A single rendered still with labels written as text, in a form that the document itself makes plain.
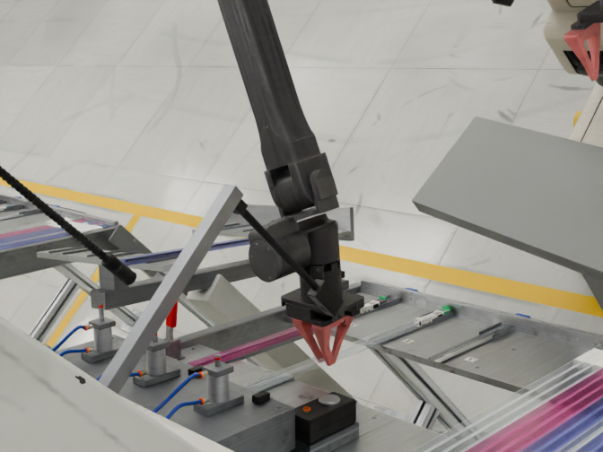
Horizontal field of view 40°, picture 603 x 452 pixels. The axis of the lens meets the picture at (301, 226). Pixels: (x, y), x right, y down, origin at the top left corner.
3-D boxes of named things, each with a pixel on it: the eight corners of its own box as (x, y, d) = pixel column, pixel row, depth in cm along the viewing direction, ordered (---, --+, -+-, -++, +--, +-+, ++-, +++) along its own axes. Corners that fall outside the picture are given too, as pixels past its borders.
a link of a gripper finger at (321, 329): (327, 378, 112) (321, 313, 109) (289, 364, 117) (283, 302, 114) (359, 359, 117) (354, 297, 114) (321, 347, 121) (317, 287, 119)
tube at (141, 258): (327, 230, 164) (327, 223, 164) (333, 230, 163) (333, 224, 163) (117, 265, 126) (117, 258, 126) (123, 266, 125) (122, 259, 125)
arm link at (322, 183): (331, 165, 108) (289, 177, 115) (265, 185, 101) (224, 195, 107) (356, 253, 109) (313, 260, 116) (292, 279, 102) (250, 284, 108)
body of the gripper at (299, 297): (335, 325, 108) (331, 272, 106) (279, 308, 115) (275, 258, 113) (366, 308, 113) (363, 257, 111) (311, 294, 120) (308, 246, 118)
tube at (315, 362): (443, 313, 137) (443, 307, 137) (450, 315, 136) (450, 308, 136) (202, 408, 102) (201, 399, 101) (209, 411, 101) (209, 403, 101)
